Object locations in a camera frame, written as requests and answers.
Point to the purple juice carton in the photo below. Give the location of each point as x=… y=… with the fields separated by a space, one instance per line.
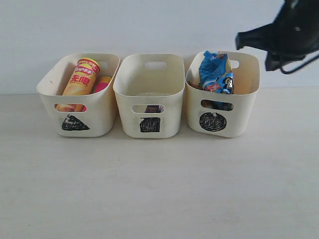
x=152 y=109

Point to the cream bin triangle mark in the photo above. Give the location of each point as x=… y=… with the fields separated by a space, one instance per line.
x=101 y=107

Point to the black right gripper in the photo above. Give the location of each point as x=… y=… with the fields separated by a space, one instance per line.
x=294 y=32

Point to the blue instant noodle packet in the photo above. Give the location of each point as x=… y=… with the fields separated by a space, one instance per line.
x=215 y=73

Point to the pink Lay's chips can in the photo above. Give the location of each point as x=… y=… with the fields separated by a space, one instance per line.
x=101 y=84

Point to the cream bin circle mark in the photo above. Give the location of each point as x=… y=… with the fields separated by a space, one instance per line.
x=222 y=123

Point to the orange instant noodle packet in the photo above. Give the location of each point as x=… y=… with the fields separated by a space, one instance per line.
x=194 y=84

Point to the cream bin square mark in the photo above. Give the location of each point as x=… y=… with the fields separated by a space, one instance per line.
x=150 y=79

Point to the yellow Lay's chips can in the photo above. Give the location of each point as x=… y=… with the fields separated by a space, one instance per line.
x=83 y=78

